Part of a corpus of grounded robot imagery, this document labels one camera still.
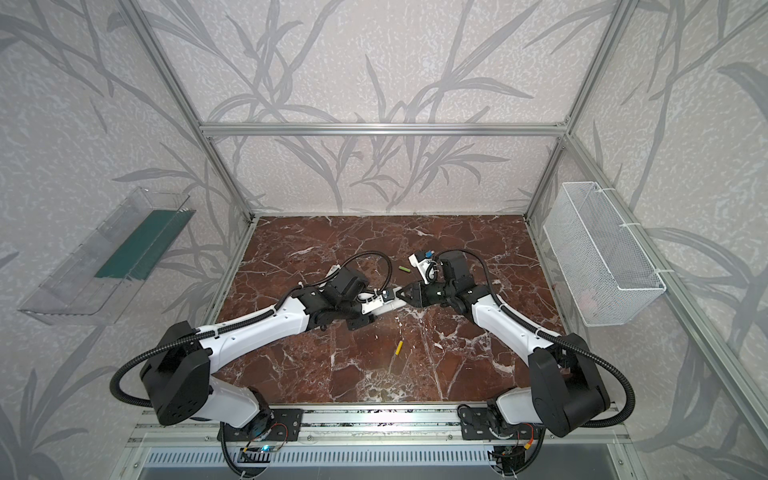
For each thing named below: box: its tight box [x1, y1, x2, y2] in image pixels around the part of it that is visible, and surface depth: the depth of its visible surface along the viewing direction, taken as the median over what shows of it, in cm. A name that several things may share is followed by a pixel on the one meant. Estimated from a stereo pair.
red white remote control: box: [361, 287, 407, 316], surface depth 75 cm
